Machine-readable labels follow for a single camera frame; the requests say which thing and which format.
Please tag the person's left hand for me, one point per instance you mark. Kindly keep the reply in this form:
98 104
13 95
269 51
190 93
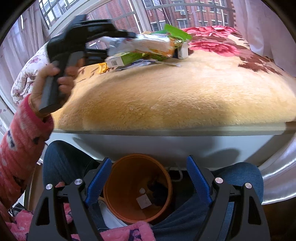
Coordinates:
66 84

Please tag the green foil wrapper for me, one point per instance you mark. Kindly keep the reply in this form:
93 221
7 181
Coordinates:
178 36

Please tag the orange plastic trash bin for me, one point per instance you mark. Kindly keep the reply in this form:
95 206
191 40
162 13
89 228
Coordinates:
128 175

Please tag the pink fleece robe hem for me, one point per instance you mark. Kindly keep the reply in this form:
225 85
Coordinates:
19 226

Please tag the right sheer curtain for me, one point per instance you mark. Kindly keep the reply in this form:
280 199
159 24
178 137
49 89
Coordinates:
266 33

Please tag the left sheer curtain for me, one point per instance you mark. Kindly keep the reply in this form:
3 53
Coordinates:
23 40

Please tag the blue knitted cloth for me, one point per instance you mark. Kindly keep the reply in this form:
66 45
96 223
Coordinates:
157 192

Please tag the yellow toy block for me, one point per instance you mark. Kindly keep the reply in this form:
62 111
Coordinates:
102 68

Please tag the folded floral white quilt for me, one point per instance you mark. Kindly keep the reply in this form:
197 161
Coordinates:
23 85

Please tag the white bottle cap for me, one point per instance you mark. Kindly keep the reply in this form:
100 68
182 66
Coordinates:
142 191

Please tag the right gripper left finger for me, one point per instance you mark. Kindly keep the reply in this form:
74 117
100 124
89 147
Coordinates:
49 220

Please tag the small grey white box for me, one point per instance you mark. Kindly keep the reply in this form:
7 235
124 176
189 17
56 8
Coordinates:
143 201

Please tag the white orange snack bag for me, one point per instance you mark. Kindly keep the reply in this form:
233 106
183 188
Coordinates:
160 44

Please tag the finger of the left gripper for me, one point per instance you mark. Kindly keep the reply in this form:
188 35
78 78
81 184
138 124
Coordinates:
95 56
119 34

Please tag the blue white medicine box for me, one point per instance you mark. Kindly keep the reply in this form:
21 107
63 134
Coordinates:
182 51

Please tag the floral plush blanket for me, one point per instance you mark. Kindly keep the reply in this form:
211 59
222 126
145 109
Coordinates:
221 83

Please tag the sheer curtain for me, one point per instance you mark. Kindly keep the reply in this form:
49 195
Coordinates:
266 33
23 40

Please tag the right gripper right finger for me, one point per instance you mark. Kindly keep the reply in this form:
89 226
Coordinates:
248 220

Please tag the pink fleece left sleeve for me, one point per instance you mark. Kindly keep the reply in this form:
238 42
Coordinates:
21 148

